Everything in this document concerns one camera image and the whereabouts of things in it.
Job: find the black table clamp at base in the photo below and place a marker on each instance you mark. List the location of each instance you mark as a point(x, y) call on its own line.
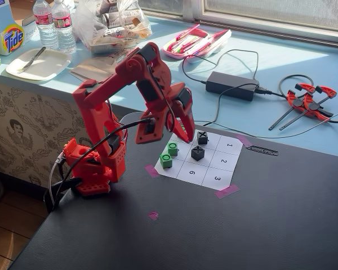
point(63, 188)

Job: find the small purple tape mark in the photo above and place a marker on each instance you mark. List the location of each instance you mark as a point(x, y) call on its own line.
point(153, 215)

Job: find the clear water bottle red label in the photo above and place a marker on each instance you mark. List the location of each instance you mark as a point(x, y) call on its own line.
point(64, 28)
point(46, 25)

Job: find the clear plastic bag of food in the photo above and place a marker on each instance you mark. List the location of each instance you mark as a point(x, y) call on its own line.
point(112, 28)

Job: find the patterned cabinet front panel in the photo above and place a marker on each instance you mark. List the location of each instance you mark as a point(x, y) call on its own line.
point(19, 126)

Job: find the red robot arm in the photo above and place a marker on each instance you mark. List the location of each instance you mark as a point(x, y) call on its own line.
point(101, 92)

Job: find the red wrist camera mount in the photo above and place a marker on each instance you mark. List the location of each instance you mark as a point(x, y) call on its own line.
point(149, 130)

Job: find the white square plate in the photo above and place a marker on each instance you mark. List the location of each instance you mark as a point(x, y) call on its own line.
point(45, 66)

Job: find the Tide detergent cardboard box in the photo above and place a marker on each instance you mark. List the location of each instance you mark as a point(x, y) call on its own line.
point(14, 36)

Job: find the brown paper napkin stack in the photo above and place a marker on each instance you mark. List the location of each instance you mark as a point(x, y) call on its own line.
point(93, 67)

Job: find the red gripper black motor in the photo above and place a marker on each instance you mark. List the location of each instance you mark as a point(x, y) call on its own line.
point(178, 109)

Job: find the purple tape strip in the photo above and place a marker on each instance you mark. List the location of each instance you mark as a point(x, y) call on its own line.
point(151, 171)
point(227, 191)
point(244, 140)

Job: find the black power adapter brick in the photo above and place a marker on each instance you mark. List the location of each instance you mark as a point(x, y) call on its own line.
point(232, 85)

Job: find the white numbered grid paper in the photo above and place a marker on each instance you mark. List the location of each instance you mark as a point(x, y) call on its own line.
point(214, 166)

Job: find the orange black bar clamp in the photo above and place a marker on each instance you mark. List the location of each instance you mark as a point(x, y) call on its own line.
point(291, 97)
point(325, 91)

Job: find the pink tray of pens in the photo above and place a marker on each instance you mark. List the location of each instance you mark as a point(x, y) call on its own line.
point(195, 43)

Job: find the green cube with circle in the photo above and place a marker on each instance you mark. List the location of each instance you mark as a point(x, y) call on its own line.
point(166, 161)
point(172, 148)

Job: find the silver butter knife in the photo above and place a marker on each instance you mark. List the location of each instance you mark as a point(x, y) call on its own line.
point(31, 61)

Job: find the white window frame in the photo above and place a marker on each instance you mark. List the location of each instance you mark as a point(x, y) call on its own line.
point(270, 22)

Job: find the black cube with X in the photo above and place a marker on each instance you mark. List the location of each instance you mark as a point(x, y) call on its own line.
point(203, 137)
point(197, 153)

